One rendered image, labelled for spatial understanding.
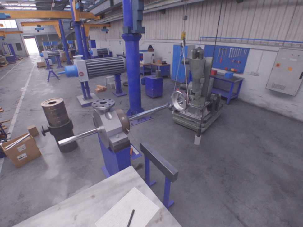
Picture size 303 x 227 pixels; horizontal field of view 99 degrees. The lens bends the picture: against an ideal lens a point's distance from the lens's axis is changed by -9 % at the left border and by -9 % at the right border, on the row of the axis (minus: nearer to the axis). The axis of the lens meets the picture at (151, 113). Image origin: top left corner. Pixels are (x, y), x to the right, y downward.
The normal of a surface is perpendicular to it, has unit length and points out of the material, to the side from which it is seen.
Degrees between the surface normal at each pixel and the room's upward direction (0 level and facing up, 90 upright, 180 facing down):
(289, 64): 90
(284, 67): 90
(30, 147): 90
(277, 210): 0
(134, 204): 0
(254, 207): 0
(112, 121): 45
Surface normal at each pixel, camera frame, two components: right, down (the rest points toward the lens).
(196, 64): -0.31, 0.68
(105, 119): 0.43, -0.35
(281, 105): -0.81, 0.28
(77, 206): 0.00, -0.88
